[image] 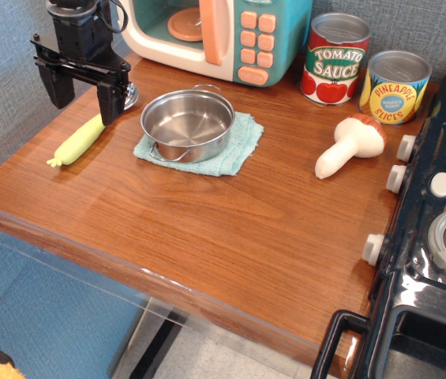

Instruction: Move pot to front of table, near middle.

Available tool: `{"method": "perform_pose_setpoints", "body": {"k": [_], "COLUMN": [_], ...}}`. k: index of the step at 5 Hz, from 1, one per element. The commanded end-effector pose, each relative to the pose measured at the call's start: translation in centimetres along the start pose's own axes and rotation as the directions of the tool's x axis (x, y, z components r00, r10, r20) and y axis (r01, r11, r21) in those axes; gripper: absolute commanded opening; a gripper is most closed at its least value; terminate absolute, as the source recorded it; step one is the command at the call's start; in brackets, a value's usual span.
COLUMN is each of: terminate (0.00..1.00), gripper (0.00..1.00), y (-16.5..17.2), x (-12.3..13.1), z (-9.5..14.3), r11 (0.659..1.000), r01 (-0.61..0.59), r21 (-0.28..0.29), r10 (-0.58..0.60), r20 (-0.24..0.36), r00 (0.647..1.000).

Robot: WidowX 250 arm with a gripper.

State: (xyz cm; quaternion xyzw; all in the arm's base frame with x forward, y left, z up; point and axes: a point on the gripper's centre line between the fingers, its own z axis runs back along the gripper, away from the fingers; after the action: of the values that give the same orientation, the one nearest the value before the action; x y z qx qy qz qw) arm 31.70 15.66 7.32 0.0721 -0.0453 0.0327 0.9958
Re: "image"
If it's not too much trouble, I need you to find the spoon with yellow-green handle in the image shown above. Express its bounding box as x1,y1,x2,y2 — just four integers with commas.
46,114,106,167

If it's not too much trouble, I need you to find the teal toy microwave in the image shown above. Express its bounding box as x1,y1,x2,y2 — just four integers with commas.
120,0,313,88

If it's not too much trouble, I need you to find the tomato sauce can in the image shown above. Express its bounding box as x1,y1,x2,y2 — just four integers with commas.
301,13,371,105

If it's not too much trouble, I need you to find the orange object in tray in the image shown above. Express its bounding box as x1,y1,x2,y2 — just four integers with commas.
0,363,25,379

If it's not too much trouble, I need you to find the light blue cloth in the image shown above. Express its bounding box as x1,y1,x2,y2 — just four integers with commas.
133,111,264,177

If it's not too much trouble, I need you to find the plush toy mushroom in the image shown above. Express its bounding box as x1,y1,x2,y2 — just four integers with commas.
314,113,388,179

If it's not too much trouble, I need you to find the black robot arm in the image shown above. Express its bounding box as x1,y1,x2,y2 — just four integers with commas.
30,1,134,126

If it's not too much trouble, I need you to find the silver metal pot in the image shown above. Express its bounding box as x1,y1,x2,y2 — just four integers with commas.
141,84,236,163

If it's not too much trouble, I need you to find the clear acrylic barrier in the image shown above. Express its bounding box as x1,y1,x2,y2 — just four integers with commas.
0,213,312,378

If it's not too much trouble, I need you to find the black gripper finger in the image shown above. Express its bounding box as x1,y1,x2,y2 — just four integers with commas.
97,81,128,126
37,63,75,109

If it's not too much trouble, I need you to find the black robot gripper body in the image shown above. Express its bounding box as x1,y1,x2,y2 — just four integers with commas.
31,6,130,84

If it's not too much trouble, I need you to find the black toy stove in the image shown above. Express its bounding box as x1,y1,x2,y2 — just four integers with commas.
311,75,446,378

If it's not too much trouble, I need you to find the pineapple slices can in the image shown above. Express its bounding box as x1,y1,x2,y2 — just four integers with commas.
359,51,432,125

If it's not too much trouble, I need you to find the black cable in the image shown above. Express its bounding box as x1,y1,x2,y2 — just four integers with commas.
96,0,129,35

